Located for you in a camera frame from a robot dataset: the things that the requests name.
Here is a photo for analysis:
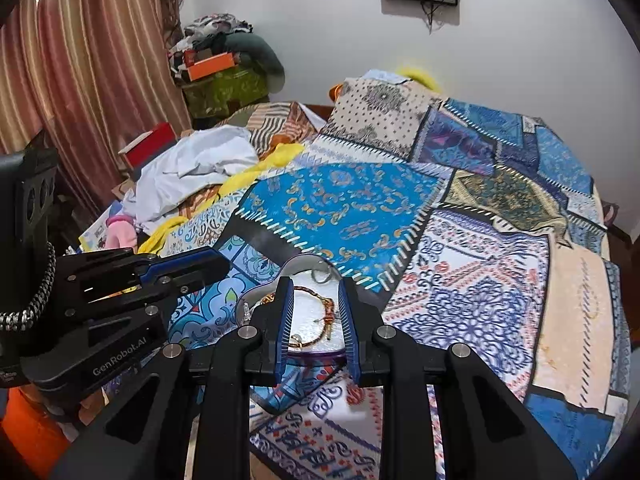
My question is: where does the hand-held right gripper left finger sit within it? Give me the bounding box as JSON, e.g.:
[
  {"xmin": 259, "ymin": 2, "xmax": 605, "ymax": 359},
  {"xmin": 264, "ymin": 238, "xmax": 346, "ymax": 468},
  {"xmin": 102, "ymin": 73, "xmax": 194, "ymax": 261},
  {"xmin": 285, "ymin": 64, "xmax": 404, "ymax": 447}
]
[{"xmin": 50, "ymin": 276, "xmax": 296, "ymax": 480}]

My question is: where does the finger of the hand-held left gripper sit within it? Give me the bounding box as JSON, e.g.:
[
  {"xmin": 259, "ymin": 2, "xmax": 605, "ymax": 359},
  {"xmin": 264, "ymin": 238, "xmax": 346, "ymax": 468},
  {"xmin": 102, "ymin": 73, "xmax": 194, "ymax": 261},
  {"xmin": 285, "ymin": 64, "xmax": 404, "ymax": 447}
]
[
  {"xmin": 74, "ymin": 269, "xmax": 227, "ymax": 307},
  {"xmin": 59, "ymin": 245, "xmax": 231, "ymax": 282}
]

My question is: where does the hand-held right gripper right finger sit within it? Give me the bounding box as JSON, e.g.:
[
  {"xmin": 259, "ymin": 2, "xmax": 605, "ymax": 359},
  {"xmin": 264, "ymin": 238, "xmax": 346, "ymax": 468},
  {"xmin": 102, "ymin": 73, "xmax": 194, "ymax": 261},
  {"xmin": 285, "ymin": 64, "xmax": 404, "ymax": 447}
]
[{"xmin": 337, "ymin": 277, "xmax": 579, "ymax": 480}]

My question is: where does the thin beaded chain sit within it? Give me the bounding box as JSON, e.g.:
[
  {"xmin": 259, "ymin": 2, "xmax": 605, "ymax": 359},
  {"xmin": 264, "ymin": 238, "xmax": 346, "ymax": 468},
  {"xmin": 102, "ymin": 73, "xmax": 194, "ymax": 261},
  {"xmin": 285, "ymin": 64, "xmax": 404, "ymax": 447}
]
[{"xmin": 243, "ymin": 294, "xmax": 275, "ymax": 324}]

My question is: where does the purple heart-shaped box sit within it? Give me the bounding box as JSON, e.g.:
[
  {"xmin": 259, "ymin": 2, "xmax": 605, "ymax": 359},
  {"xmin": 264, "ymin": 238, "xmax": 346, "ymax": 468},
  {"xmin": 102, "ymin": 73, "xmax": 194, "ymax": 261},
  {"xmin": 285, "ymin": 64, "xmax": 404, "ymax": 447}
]
[{"xmin": 235, "ymin": 254, "xmax": 353, "ymax": 361}]

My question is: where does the red cord bracelet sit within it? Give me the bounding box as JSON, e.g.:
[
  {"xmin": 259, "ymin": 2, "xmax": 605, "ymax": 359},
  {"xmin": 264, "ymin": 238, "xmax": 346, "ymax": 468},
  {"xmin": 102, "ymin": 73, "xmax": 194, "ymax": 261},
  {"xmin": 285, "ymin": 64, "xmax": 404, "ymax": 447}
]
[{"xmin": 291, "ymin": 285, "xmax": 347, "ymax": 328}]

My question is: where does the brown bead bracelet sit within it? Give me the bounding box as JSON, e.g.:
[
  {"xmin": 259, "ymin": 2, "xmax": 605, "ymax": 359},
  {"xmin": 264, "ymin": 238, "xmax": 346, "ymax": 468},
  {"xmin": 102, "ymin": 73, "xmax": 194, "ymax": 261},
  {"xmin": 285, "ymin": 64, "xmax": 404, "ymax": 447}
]
[{"xmin": 289, "ymin": 332, "xmax": 343, "ymax": 351}]

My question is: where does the pink plush toy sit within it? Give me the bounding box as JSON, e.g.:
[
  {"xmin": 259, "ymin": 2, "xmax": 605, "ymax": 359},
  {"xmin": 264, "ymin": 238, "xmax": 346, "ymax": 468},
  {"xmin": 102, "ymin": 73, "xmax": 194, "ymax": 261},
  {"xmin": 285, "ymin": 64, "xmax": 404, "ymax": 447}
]
[{"xmin": 102, "ymin": 214, "xmax": 139, "ymax": 252}]

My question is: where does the printed paper sheet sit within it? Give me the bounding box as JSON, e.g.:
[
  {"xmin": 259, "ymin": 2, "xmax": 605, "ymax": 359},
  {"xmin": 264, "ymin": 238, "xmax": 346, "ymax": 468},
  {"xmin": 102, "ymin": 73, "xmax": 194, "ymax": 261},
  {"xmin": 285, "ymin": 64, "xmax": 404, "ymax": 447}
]
[{"xmin": 79, "ymin": 204, "xmax": 126, "ymax": 252}]

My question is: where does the yellow cloth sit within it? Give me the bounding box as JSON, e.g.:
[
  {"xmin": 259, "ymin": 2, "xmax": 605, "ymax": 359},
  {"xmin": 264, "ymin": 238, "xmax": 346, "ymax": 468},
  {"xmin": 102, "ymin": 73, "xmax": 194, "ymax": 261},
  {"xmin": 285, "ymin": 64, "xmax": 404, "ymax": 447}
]
[{"xmin": 137, "ymin": 142, "xmax": 307, "ymax": 257}]

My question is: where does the white cloth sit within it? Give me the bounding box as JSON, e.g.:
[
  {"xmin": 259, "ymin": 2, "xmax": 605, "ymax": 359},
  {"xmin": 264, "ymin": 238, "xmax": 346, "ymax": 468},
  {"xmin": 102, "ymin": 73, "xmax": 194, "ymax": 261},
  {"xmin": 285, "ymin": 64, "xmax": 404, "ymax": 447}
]
[{"xmin": 122, "ymin": 126, "xmax": 261, "ymax": 224}]

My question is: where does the orange cloth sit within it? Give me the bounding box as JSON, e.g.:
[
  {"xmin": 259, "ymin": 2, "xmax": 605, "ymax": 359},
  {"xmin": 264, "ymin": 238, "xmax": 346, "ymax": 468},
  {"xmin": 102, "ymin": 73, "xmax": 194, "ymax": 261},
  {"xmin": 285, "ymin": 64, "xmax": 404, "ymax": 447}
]
[{"xmin": 0, "ymin": 385, "xmax": 68, "ymax": 468}]

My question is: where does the red box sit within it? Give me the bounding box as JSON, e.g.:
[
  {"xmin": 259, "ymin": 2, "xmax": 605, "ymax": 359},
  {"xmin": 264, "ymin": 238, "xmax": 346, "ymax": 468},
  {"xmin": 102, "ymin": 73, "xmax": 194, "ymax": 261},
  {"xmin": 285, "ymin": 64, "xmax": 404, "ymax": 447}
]
[{"xmin": 118, "ymin": 122, "xmax": 176, "ymax": 172}]

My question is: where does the patchwork printed blanket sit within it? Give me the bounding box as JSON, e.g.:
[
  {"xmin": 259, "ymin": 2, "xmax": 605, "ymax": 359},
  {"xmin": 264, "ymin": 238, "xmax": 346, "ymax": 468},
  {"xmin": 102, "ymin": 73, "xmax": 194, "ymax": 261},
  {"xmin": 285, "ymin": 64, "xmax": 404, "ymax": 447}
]
[{"xmin": 165, "ymin": 71, "xmax": 637, "ymax": 480}]

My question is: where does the orange striped blanket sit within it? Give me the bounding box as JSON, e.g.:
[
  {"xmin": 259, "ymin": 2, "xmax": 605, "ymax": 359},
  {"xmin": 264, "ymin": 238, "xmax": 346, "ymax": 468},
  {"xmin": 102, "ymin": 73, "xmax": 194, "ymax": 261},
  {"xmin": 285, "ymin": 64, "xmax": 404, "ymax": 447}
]
[{"xmin": 219, "ymin": 101, "xmax": 322, "ymax": 157}]

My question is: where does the green patterned bag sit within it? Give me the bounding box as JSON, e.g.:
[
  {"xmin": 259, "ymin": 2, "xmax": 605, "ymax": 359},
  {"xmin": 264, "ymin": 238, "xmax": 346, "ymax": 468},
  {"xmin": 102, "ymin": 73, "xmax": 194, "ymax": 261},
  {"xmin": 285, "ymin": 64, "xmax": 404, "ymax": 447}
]
[{"xmin": 180, "ymin": 66, "xmax": 271, "ymax": 119}]

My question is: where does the orange box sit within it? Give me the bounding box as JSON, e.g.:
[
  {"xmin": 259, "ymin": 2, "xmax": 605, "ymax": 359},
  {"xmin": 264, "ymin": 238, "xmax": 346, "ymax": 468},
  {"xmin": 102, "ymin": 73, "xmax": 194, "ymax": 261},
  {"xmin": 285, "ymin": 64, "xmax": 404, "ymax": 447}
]
[{"xmin": 187, "ymin": 52, "xmax": 236, "ymax": 82}]

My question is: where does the grey cushion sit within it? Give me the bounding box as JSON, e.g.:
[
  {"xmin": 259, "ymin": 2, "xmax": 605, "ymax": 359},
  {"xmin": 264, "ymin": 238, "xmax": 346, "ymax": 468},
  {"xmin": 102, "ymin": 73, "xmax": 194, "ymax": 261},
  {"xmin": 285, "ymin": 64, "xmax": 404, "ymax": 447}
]
[{"xmin": 224, "ymin": 33, "xmax": 287, "ymax": 94}]

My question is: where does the striped brown curtain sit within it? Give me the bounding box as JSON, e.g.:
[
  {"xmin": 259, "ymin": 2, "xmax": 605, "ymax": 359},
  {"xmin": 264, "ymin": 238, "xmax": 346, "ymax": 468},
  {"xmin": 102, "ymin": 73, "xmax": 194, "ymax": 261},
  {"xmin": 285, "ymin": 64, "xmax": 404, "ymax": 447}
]
[{"xmin": 0, "ymin": 0, "xmax": 194, "ymax": 223}]

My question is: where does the pile of clothes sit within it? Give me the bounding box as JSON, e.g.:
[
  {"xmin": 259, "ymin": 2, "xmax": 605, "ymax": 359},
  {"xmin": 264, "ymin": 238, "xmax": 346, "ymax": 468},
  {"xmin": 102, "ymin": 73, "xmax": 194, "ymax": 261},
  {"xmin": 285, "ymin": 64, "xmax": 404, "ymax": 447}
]
[{"xmin": 169, "ymin": 14, "xmax": 254, "ymax": 58}]

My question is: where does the yellow plush item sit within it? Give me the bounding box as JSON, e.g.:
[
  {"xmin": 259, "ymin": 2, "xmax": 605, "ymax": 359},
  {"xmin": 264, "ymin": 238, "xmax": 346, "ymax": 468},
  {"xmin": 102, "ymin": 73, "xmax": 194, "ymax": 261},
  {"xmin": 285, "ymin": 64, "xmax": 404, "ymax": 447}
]
[{"xmin": 394, "ymin": 62, "xmax": 444, "ymax": 94}]

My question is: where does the black monitor cable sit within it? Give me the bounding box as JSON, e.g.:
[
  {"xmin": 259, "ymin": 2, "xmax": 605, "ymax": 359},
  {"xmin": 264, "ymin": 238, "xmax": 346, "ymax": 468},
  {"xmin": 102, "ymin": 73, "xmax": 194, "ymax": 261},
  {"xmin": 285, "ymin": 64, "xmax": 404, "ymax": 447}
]
[{"xmin": 421, "ymin": 0, "xmax": 442, "ymax": 35}]

